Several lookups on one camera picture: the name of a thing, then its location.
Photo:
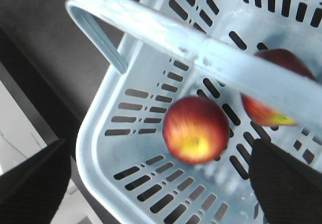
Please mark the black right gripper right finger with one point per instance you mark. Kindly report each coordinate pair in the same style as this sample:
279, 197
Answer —
287, 190

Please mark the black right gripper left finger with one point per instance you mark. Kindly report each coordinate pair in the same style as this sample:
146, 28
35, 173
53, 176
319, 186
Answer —
32, 191

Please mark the red apple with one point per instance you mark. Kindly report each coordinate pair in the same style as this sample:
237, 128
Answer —
262, 114
196, 130

